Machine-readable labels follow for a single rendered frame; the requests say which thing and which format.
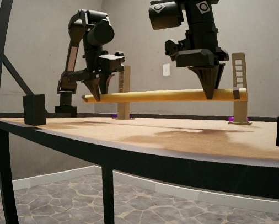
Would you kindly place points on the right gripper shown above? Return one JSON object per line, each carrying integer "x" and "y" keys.
{"x": 205, "y": 64}

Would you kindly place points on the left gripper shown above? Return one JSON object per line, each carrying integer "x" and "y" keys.
{"x": 88, "y": 75}

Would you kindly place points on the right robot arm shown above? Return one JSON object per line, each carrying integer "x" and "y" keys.
{"x": 168, "y": 14}

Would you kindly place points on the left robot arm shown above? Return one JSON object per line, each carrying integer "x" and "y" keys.
{"x": 94, "y": 38}

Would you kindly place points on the long yellow rail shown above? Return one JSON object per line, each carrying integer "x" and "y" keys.
{"x": 235, "y": 94}

